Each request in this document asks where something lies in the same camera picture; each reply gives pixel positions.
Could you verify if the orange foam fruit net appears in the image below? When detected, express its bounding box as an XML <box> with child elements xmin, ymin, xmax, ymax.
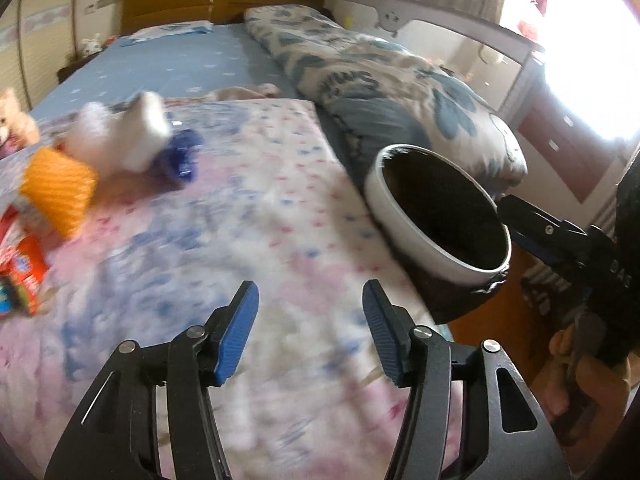
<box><xmin>20</xmin><ymin>146</ymin><xmax>99</xmax><ymax>238</ymax></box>

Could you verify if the pink and blue patterned blanket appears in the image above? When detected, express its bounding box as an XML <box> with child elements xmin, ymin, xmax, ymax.
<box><xmin>0</xmin><ymin>97</ymin><xmax>468</xmax><ymax>480</ymax></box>

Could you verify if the wooden dresser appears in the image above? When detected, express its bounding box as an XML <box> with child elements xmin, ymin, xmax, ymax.
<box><xmin>515</xmin><ymin>55</ymin><xmax>632</xmax><ymax>206</ymax></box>

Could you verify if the red snack packet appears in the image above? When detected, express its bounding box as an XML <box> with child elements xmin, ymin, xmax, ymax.
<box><xmin>0</xmin><ymin>207</ymin><xmax>52</xmax><ymax>318</ymax></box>

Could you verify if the bed with blue sheet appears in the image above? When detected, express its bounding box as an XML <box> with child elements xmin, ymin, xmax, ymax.
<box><xmin>27</xmin><ymin>24</ymin><xmax>303</xmax><ymax>122</ymax></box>

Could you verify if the grey crib rail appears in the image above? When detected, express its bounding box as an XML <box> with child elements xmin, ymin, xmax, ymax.
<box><xmin>327</xmin><ymin>0</ymin><xmax>547</xmax><ymax>113</ymax></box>

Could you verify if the blue and white pillow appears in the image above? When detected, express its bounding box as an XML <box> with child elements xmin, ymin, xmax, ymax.
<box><xmin>119</xmin><ymin>20</ymin><xmax>213</xmax><ymax>47</ymax></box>

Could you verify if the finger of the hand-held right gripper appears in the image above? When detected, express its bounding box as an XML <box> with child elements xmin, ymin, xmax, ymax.
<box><xmin>497</xmin><ymin>194</ymin><xmax>608</xmax><ymax>281</ymax></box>

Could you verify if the white bin with black bag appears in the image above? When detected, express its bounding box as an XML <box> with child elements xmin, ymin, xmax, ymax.
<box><xmin>364</xmin><ymin>144</ymin><xmax>513</xmax><ymax>323</ymax></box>

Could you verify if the blue cloth item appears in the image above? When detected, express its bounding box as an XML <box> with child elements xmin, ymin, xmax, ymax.
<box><xmin>152</xmin><ymin>129</ymin><xmax>204</xmax><ymax>187</ymax></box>

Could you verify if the beige sliding door wardrobe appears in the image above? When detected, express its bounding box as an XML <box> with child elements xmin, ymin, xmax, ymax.
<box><xmin>0</xmin><ymin>0</ymin><xmax>83</xmax><ymax>113</ymax></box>

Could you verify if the beige teddy bear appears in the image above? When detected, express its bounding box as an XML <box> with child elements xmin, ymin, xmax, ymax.
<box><xmin>0</xmin><ymin>87</ymin><xmax>41</xmax><ymax>157</ymax></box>

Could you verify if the pink crumpled cloth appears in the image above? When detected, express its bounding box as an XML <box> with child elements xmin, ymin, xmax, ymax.
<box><xmin>207</xmin><ymin>82</ymin><xmax>282</xmax><ymax>104</ymax></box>

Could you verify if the person's right hand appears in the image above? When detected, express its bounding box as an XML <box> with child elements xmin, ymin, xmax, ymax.
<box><xmin>547</xmin><ymin>327</ymin><xmax>637</xmax><ymax>448</ymax></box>

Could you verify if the blue floral duvet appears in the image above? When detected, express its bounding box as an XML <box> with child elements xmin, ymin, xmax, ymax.
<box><xmin>243</xmin><ymin>4</ymin><xmax>529</xmax><ymax>198</ymax></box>

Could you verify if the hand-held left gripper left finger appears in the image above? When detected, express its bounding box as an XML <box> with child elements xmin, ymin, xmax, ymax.
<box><xmin>45</xmin><ymin>280</ymin><xmax>261</xmax><ymax>480</ymax></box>

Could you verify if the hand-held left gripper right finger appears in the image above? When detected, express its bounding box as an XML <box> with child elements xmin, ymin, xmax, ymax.
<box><xmin>362</xmin><ymin>280</ymin><xmax>574</xmax><ymax>480</ymax></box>

